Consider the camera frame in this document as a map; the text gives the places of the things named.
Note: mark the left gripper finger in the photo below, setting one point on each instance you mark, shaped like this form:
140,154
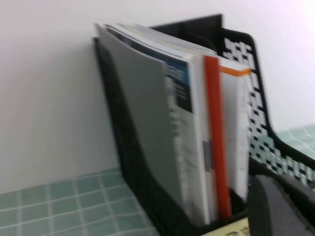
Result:
275,209

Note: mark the blue spine yellow cover book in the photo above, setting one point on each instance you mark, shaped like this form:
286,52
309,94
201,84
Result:
229,228

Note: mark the white book orange band spine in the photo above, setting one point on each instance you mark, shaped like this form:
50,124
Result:
233,135

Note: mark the black plastic book holder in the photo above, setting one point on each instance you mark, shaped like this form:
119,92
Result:
137,172

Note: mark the grey spine book dark text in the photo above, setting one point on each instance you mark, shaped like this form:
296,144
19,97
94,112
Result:
142,110

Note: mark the leaning magazines and folders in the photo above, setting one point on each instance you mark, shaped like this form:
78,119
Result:
214,123

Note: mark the green checkered tablecloth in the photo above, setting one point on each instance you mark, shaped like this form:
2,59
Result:
61,209

